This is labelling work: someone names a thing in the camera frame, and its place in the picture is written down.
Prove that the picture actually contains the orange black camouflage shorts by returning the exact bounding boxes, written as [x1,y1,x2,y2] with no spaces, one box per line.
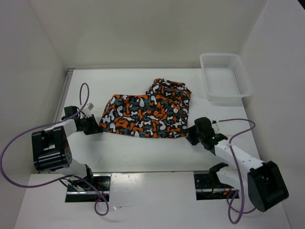
[99,78,192,138]

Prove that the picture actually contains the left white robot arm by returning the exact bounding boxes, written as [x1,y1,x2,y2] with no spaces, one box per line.
[31,115,103,191]

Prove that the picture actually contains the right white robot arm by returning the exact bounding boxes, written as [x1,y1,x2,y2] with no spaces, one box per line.
[184,126,289,212]

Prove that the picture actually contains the white plastic mesh basket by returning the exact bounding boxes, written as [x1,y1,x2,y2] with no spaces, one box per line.
[200,53,253,103]

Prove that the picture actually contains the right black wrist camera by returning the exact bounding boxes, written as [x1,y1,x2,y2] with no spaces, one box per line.
[194,117,214,135]

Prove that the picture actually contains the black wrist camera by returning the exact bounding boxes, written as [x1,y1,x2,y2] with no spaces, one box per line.
[194,117,214,135]
[61,106,78,120]

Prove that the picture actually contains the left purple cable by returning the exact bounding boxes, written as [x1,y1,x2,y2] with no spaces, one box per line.
[0,83,110,216]

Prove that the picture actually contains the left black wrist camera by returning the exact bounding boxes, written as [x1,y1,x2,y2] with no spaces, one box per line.
[61,106,78,120]

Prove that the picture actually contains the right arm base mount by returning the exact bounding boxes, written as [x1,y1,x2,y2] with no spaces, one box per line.
[193,171,236,200]

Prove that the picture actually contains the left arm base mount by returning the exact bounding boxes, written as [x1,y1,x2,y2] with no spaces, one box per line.
[63,173,112,203]

